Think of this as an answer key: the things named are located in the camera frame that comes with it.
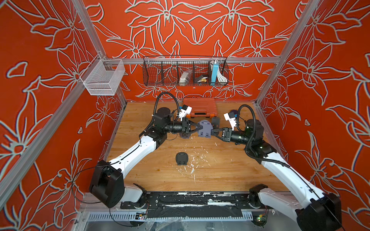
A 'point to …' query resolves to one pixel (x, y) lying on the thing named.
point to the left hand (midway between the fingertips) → (201, 128)
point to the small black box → (196, 79)
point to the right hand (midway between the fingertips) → (209, 134)
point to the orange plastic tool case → (201, 107)
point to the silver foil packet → (186, 75)
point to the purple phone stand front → (206, 131)
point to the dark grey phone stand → (216, 122)
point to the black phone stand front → (181, 158)
